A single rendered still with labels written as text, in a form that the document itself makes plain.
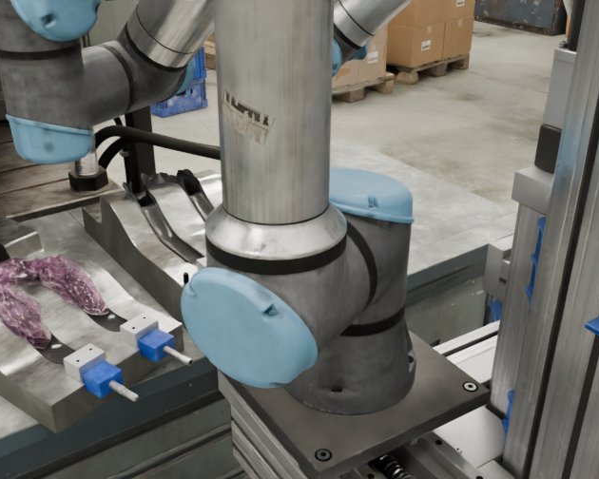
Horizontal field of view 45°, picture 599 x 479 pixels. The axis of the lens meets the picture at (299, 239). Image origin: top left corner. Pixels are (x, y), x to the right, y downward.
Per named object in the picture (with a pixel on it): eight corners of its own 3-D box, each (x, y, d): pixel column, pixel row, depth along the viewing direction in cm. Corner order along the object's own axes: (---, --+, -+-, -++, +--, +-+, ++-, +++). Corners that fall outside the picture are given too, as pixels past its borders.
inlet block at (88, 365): (151, 404, 106) (148, 374, 104) (125, 423, 103) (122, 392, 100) (94, 371, 113) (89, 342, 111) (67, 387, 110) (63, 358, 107)
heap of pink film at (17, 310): (119, 307, 124) (114, 267, 120) (30, 356, 111) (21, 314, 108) (29, 262, 138) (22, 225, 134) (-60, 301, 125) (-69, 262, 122)
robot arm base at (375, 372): (443, 383, 78) (453, 305, 73) (328, 434, 71) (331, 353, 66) (359, 317, 89) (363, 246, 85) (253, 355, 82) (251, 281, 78)
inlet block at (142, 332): (202, 368, 114) (201, 340, 111) (180, 384, 110) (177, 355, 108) (145, 339, 121) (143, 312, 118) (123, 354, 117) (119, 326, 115)
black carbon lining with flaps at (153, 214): (264, 255, 139) (264, 210, 134) (191, 279, 130) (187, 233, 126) (181, 196, 164) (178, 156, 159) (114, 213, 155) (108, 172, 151)
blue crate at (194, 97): (211, 107, 516) (209, 76, 506) (160, 119, 491) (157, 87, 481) (165, 89, 557) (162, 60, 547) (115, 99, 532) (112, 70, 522)
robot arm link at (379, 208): (425, 284, 77) (437, 166, 71) (368, 347, 67) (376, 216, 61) (328, 256, 83) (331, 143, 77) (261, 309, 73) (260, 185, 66)
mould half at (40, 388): (184, 350, 123) (180, 295, 118) (56, 434, 104) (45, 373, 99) (12, 262, 150) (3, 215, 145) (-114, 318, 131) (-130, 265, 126)
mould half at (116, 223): (308, 290, 141) (309, 228, 135) (190, 335, 127) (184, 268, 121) (186, 203, 177) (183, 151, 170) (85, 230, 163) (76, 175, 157)
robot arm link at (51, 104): (137, 141, 75) (125, 33, 70) (51, 176, 66) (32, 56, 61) (83, 128, 79) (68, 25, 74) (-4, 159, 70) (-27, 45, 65)
